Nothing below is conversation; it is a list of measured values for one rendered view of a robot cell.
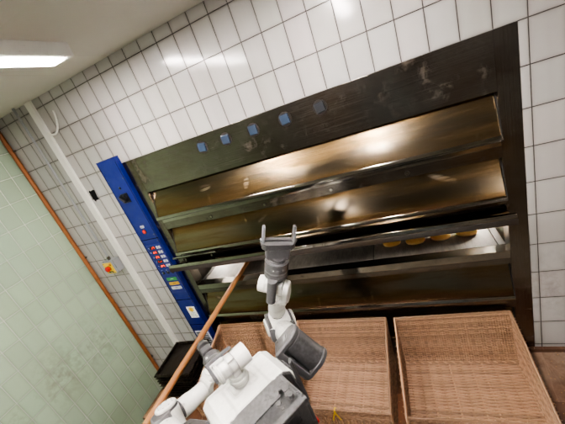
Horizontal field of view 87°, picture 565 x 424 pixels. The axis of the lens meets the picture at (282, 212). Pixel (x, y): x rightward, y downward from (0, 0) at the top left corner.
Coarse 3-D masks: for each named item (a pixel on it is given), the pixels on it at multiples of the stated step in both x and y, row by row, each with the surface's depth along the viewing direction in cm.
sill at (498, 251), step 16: (416, 256) 154; (432, 256) 150; (448, 256) 146; (464, 256) 143; (480, 256) 140; (496, 256) 138; (288, 272) 182; (304, 272) 176; (320, 272) 171; (336, 272) 168; (352, 272) 165; (368, 272) 162; (208, 288) 204
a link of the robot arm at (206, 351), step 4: (204, 340) 141; (200, 344) 139; (204, 344) 140; (208, 344) 140; (200, 348) 139; (204, 348) 138; (208, 348) 137; (212, 348) 138; (200, 352) 139; (204, 352) 136; (208, 352) 134; (212, 352) 133; (216, 352) 133; (204, 356) 134; (208, 356) 132; (204, 360) 132; (208, 360) 131; (204, 364) 132; (204, 368) 132
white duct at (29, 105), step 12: (36, 120) 179; (60, 156) 187; (72, 168) 190; (72, 180) 193; (84, 192) 195; (96, 216) 202; (108, 228) 205; (108, 240) 209; (120, 252) 211; (132, 276) 219; (144, 288) 222; (156, 312) 230
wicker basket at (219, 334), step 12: (228, 324) 210; (240, 324) 205; (252, 324) 202; (216, 336) 207; (228, 336) 211; (252, 336) 204; (264, 336) 201; (216, 348) 205; (264, 348) 203; (216, 384) 198
